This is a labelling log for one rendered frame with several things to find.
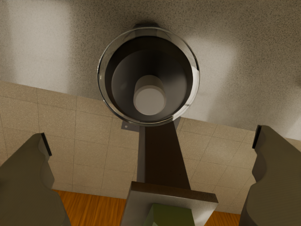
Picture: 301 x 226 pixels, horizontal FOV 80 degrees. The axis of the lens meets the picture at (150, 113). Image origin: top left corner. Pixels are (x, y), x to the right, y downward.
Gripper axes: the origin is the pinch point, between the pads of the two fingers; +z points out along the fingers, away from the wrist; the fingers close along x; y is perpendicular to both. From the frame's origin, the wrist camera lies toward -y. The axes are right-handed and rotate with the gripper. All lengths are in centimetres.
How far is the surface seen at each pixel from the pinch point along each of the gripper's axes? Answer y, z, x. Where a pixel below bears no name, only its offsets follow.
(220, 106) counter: 14.8, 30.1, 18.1
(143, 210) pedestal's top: 56, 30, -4
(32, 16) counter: -6.4, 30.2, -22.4
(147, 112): 1.1, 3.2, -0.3
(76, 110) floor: 62, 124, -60
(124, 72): -1.6, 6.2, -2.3
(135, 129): 83, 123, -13
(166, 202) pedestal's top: 52, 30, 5
